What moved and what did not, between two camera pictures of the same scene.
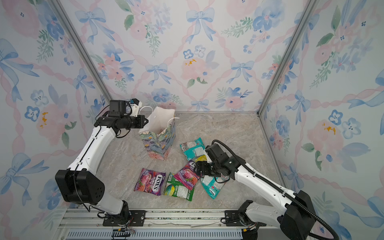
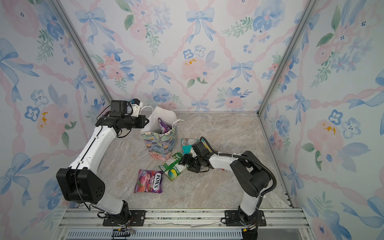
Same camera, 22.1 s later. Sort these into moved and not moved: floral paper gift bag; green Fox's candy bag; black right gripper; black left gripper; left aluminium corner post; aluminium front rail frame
Moved: black right gripper; green Fox's candy bag
Not moved: floral paper gift bag; aluminium front rail frame; black left gripper; left aluminium corner post
